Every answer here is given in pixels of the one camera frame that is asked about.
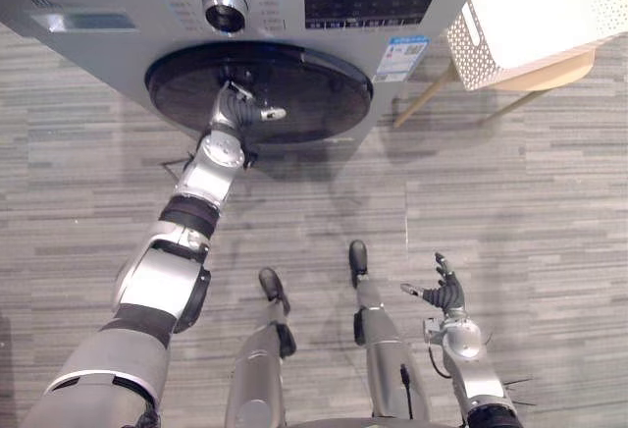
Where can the silver detergent drawer front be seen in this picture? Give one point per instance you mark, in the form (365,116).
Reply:
(83,19)

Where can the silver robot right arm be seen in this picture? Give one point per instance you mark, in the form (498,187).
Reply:
(463,344)

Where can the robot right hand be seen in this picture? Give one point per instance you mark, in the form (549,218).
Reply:
(449,293)

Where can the blue white energy label sticker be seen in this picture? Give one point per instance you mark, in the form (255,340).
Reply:
(402,57)

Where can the silver robot right leg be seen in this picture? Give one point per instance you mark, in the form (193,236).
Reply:
(382,344)

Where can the beige plastic chair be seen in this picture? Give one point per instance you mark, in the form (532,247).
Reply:
(564,72)

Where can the silver robot left leg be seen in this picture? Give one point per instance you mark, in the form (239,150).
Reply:
(255,364)

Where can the silver washer control knob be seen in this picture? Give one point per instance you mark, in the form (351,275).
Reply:
(225,8)

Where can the white perforated laundry basket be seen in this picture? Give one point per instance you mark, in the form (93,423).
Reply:
(530,16)

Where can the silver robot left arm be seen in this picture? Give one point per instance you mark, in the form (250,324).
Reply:
(147,281)

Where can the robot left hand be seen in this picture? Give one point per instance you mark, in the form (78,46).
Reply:
(235,111)

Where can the silver front-load washing machine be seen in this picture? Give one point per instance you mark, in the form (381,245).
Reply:
(98,55)

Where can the silver robot leg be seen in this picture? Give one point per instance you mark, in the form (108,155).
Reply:
(382,344)
(255,364)

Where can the dark round washer door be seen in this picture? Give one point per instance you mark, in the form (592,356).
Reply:
(304,99)

